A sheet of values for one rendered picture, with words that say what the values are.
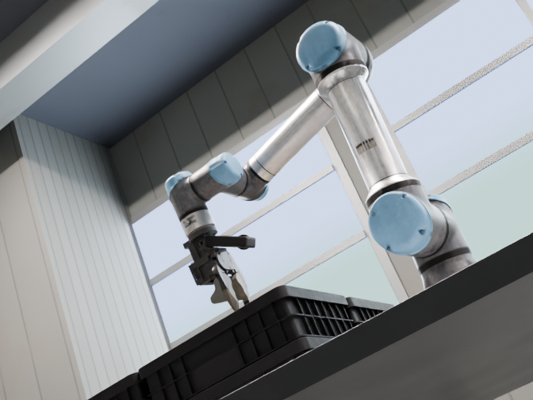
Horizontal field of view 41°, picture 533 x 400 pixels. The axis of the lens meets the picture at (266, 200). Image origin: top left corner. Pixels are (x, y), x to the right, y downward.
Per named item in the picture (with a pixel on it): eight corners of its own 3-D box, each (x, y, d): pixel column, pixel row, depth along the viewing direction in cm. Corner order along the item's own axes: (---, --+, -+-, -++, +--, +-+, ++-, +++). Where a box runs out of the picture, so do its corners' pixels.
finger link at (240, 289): (239, 315, 170) (219, 282, 171) (258, 304, 168) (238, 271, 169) (233, 319, 168) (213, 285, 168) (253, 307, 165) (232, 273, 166)
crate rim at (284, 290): (350, 305, 162) (347, 295, 163) (285, 294, 137) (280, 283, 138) (219, 378, 177) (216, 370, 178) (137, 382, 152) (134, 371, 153)
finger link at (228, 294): (221, 321, 163) (210, 285, 167) (241, 309, 161) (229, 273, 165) (212, 319, 160) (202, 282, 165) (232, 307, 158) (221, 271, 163)
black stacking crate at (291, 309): (368, 344, 158) (347, 298, 162) (303, 341, 133) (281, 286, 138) (231, 416, 172) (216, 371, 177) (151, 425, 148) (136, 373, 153)
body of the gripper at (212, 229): (214, 287, 172) (195, 244, 175) (242, 270, 169) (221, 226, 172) (197, 288, 165) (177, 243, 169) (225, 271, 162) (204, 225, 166)
